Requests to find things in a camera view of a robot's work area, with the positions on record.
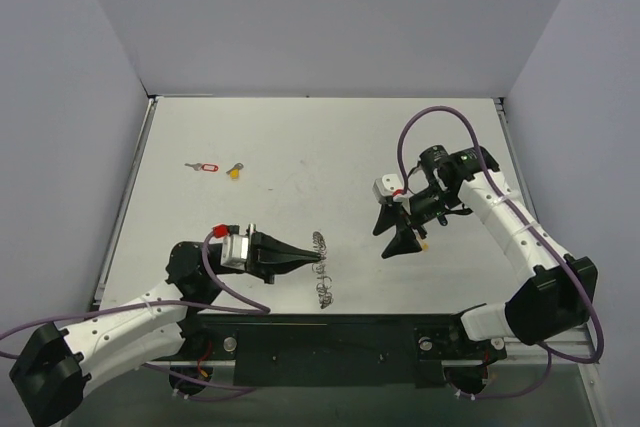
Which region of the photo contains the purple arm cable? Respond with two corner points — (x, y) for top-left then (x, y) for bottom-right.
(397, 105), (605, 401)
(0, 229), (272, 403)

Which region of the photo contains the key with red tag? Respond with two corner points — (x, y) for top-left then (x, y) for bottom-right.
(184, 163), (219, 173)

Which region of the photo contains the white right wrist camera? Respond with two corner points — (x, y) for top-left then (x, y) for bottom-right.
(372, 174), (407, 205)

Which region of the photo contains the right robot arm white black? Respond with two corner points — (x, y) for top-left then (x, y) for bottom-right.
(373, 145), (598, 356)

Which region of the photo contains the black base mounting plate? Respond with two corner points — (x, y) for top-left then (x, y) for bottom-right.
(164, 314), (506, 388)

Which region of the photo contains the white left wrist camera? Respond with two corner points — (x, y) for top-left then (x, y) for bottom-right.
(212, 224), (249, 271)

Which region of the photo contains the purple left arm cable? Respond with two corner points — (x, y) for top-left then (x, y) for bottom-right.
(0, 229), (272, 403)

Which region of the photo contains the key with yellow round tag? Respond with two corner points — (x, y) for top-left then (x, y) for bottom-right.
(226, 162), (244, 180)

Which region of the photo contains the metal disc with keyrings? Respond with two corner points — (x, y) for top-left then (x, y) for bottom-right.
(312, 231), (333, 309)

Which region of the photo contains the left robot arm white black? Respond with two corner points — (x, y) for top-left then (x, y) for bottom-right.
(9, 224), (325, 426)

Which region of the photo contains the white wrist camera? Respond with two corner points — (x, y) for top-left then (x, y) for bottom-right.
(372, 174), (407, 205)
(212, 224), (249, 271)

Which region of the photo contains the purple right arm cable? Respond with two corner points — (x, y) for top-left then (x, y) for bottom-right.
(397, 105), (605, 401)

